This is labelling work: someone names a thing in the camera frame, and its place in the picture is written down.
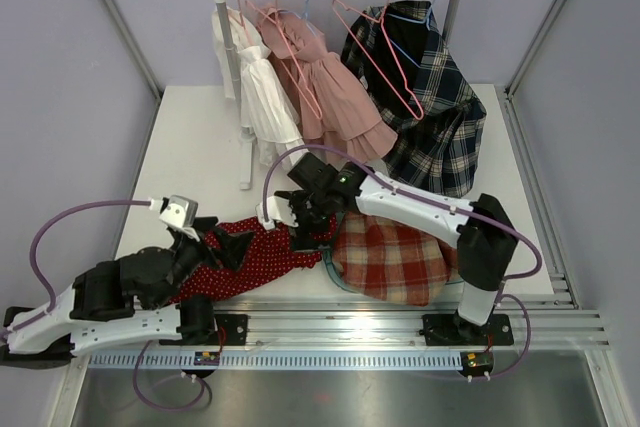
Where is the pink ruffled dress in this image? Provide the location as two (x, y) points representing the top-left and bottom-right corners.
(256, 9), (397, 162)

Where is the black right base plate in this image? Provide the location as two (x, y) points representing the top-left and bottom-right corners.
(420, 313), (514, 347)

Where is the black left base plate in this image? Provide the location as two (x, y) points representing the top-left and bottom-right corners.
(201, 313), (249, 347)

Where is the pink hanger of white dress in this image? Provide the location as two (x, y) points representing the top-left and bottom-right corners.
(236, 0), (253, 45)

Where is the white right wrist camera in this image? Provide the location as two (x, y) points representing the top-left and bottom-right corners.
(256, 196), (298, 231)

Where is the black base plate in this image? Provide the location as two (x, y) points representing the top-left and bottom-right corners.
(201, 313), (249, 347)
(420, 313), (514, 347)

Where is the pink hanger of red garment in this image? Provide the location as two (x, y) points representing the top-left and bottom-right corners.
(246, 0), (322, 120)

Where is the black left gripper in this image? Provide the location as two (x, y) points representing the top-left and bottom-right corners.
(150, 217), (254, 310)

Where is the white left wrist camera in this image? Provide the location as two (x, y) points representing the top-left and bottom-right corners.
(149, 195), (199, 240)

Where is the blue wire hanger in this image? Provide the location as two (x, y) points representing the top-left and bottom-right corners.
(390, 0), (436, 67)

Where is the navy plaid skirt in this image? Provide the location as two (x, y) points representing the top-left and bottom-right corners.
(341, 0), (486, 197)

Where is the aluminium mounting rail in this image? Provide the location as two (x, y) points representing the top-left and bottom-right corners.
(214, 299), (610, 350)

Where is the teal plastic basin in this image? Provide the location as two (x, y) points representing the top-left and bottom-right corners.
(322, 252), (462, 305)

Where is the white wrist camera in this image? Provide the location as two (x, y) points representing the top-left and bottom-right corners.
(149, 195), (199, 240)
(256, 196), (298, 231)

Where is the pink wire hanger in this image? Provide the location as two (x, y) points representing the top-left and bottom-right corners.
(330, 0), (425, 122)

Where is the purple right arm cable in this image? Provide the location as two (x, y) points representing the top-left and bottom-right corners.
(262, 144), (542, 383)

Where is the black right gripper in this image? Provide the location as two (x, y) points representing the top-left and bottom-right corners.
(282, 190), (334, 254)

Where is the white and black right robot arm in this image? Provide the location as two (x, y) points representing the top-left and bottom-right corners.
(256, 151), (519, 346)

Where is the blue hanger of pink dress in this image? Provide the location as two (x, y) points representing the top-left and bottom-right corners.
(300, 0), (318, 37)

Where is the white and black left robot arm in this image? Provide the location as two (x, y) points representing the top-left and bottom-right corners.
(1, 217), (254, 370)

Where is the red dotted garment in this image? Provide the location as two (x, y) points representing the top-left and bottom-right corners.
(169, 217), (322, 304)

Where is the red plaid skirt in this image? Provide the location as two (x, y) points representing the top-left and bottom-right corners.
(332, 210), (459, 307)

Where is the white slotted cable duct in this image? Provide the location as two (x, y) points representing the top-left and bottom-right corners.
(89, 350), (462, 371)

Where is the white dress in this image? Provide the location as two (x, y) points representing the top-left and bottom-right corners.
(212, 9), (303, 166)

